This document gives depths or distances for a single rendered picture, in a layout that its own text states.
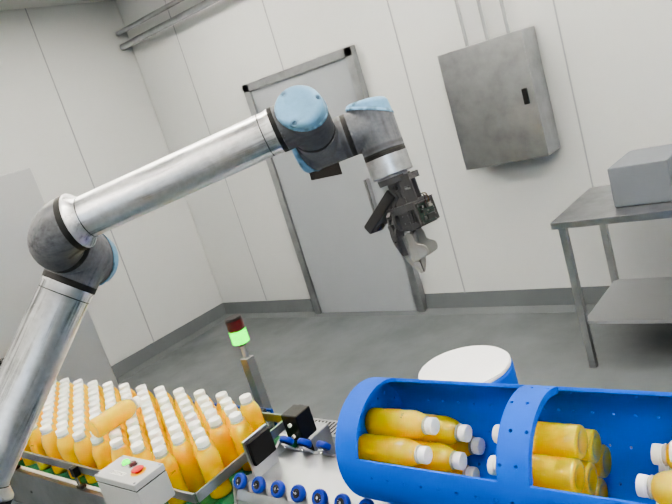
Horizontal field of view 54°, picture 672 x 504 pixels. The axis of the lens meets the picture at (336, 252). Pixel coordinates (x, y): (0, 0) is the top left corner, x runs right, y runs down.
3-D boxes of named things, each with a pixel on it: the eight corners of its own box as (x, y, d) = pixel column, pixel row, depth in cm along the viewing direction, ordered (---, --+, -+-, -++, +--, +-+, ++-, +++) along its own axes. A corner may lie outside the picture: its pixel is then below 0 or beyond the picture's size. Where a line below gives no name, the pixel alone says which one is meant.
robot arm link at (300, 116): (-8, 213, 128) (310, 67, 122) (33, 232, 140) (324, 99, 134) (4, 267, 124) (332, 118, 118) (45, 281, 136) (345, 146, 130)
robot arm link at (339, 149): (281, 122, 134) (337, 100, 133) (295, 145, 145) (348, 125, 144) (293, 162, 132) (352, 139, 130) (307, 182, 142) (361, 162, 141)
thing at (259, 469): (260, 481, 189) (246, 443, 186) (254, 480, 190) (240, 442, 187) (282, 460, 196) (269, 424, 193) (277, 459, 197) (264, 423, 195)
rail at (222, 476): (199, 502, 183) (196, 493, 182) (198, 502, 183) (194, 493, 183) (291, 424, 212) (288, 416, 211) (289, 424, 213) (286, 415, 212)
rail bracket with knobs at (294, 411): (301, 449, 205) (291, 420, 203) (285, 446, 210) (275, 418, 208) (320, 431, 212) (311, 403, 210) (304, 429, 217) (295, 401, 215)
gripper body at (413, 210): (421, 230, 133) (401, 173, 132) (390, 239, 139) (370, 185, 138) (441, 220, 138) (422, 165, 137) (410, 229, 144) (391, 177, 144)
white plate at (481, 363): (403, 370, 205) (404, 373, 206) (444, 400, 179) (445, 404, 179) (479, 337, 212) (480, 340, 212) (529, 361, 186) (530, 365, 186)
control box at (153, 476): (147, 518, 174) (133, 484, 171) (106, 505, 186) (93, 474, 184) (176, 494, 181) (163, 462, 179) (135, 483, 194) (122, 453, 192)
